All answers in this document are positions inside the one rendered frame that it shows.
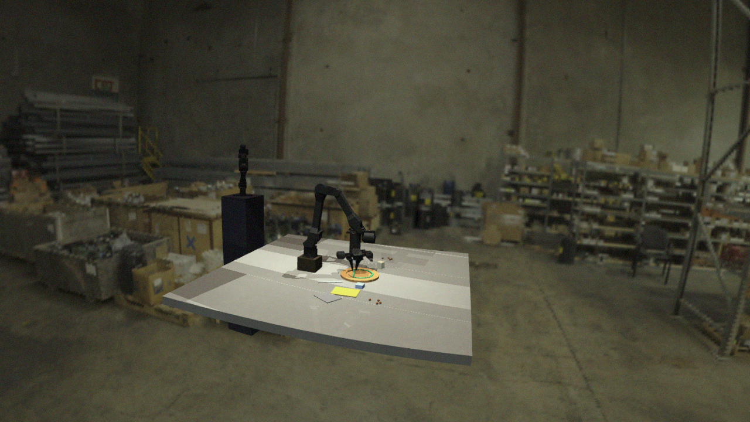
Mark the tan round board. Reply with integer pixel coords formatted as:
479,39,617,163
340,267,379,283

